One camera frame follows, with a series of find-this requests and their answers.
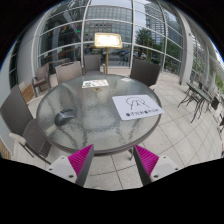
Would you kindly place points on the white printed mouse pad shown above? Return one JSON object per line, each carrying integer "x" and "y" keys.
{"x": 136, "y": 107}

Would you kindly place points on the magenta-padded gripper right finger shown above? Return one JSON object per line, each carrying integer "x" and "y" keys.
{"x": 163, "y": 166}

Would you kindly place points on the black computer mouse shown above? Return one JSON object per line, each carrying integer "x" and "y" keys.
{"x": 64, "y": 117}

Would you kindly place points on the wooden slatted bench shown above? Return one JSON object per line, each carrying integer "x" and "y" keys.
{"x": 4, "y": 151}
{"x": 27, "y": 92}

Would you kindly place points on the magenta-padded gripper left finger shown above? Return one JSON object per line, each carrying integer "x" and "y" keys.
{"x": 60, "y": 165}

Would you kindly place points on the dark grey wicker chair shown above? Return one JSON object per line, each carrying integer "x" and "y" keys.
{"x": 145, "y": 71}

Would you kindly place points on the grey wicker armchair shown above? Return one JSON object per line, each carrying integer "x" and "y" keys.
{"x": 41, "y": 78}

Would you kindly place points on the dark metal folding table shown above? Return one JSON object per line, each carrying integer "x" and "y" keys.
{"x": 198, "y": 91}

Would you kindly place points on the colourful picture menu sheet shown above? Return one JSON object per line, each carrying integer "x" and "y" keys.
{"x": 95, "y": 83}

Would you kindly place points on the gold framed menu stand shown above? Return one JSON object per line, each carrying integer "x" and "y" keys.
{"x": 108, "y": 40}

